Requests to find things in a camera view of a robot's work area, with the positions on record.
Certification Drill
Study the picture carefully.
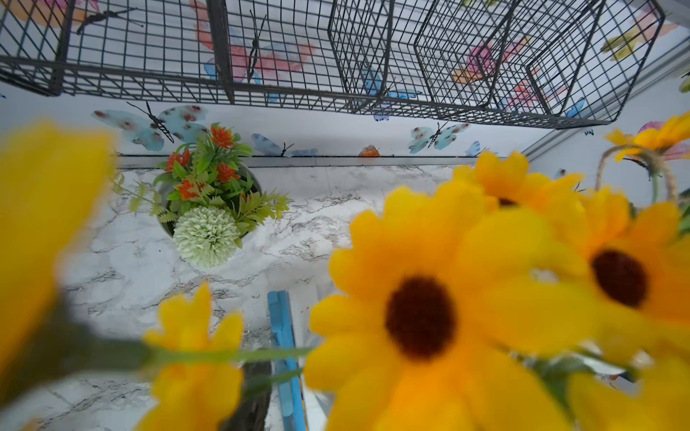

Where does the sunflower pot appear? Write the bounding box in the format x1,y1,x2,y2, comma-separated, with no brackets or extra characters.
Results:
1,115,689,430

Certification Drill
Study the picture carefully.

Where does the red green flower pot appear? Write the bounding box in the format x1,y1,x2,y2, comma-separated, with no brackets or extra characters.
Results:
111,123,289,269

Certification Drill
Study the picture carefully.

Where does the blue white slatted shelf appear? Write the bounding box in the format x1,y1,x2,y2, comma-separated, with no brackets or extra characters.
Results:
266,289,308,431

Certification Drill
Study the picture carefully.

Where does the black wire wall basket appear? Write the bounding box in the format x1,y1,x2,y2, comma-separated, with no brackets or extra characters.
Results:
1,1,667,129

